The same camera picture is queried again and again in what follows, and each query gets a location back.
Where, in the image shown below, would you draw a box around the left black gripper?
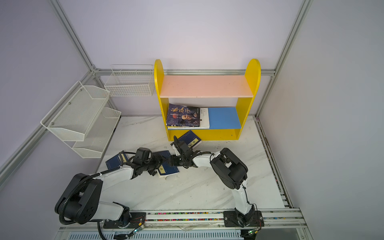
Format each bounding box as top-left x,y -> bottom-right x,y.
143,153 -> 168,177

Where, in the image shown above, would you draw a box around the navy book yellow label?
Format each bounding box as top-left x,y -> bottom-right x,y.
154,151 -> 180,179

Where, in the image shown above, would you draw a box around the navy bagua book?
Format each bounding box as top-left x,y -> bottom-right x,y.
178,130 -> 202,149

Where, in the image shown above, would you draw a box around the purple illustrated book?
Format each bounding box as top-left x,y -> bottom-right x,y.
166,104 -> 200,127

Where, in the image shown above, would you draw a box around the white book brown bars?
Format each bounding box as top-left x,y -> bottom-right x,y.
166,108 -> 210,130

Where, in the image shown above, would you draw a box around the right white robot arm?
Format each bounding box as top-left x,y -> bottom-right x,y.
170,137 -> 257,227

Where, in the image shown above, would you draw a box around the navy book under left arm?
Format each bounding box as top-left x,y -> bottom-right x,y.
106,151 -> 130,170

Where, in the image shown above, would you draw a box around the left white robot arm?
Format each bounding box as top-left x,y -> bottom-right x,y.
55,148 -> 167,228

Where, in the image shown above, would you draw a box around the yellow pink blue bookshelf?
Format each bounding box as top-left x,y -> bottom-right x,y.
154,59 -> 262,141

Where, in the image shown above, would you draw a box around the white mesh two-tier rack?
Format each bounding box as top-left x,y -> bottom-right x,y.
41,82 -> 121,159

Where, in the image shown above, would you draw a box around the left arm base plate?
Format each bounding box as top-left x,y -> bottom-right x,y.
103,212 -> 147,229

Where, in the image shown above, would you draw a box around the white wire basket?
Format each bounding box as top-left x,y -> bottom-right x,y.
105,65 -> 155,97

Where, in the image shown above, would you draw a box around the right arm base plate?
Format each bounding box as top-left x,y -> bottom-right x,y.
223,210 -> 265,228

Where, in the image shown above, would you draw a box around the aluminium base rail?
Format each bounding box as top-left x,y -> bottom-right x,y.
55,209 -> 313,240

